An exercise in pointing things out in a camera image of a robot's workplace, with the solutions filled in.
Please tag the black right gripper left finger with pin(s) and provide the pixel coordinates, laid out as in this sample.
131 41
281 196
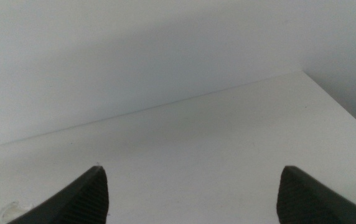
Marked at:
81 202

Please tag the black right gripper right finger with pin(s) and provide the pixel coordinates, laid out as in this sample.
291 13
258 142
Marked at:
302 202

